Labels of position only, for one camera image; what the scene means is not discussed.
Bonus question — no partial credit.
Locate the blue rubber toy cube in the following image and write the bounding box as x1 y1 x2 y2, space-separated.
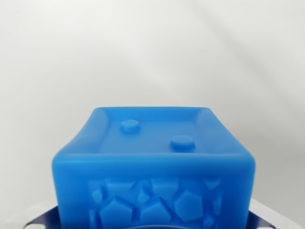
51 106 257 229

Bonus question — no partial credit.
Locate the black-tipped silver gripper right finger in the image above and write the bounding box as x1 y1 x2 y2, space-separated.
248 198 303 229

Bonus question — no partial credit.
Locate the black-tipped silver gripper left finger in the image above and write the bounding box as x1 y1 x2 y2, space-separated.
22 205 64 229

